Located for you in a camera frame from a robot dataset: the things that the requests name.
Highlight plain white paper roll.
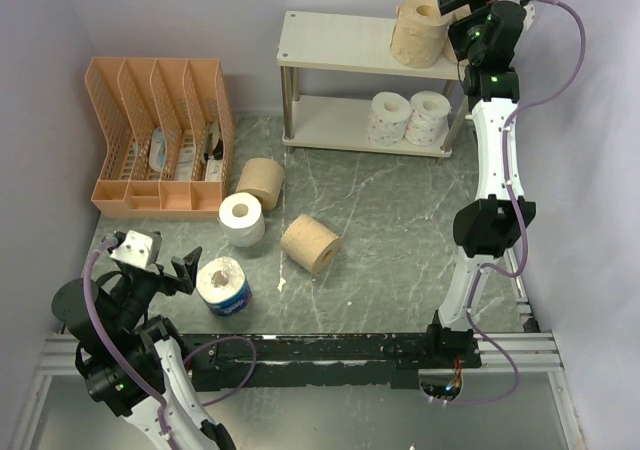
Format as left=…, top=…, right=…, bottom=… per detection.
left=219, top=192, right=265, bottom=248

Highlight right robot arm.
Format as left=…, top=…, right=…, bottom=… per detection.
left=278, top=0, right=536, bottom=368

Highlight blue correction tape pack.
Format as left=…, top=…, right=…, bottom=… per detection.
left=148, top=127, right=166, bottom=173

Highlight white roll red dots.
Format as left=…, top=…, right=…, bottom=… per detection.
left=366, top=92, right=413, bottom=147

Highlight white roll blue wrapper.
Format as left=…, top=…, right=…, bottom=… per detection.
left=196, top=257, right=252, bottom=317

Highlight orange plastic desk organizer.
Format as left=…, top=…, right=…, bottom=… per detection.
left=85, top=57, right=235, bottom=219

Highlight white staples box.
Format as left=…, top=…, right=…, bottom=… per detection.
left=204, top=159, right=223, bottom=182

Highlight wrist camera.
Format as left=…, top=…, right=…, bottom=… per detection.
left=520, top=0, right=536, bottom=32
left=110, top=230, right=162, bottom=271

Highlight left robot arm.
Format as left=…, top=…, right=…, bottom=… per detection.
left=51, top=263, right=235, bottom=449

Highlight white two-tier shelf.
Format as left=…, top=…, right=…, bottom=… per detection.
left=277, top=10, right=467, bottom=158

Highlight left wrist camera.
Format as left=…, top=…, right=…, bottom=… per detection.
left=110, top=230, right=162, bottom=271

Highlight white paper packet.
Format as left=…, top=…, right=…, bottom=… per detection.
left=174, top=131, right=195, bottom=181

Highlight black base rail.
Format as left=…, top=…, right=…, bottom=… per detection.
left=182, top=331, right=481, bottom=392

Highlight black white brush tools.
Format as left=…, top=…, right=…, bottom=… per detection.
left=201, top=122, right=224, bottom=163

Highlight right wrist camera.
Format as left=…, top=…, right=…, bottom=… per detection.
left=520, top=0, right=536, bottom=32

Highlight brown roll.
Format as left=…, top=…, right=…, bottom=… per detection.
left=389, top=0, right=451, bottom=69
left=235, top=158, right=284, bottom=211
left=442, top=9, right=471, bottom=63
left=280, top=214, right=342, bottom=275

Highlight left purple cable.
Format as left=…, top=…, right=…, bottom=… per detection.
left=84, top=237, right=259, bottom=450

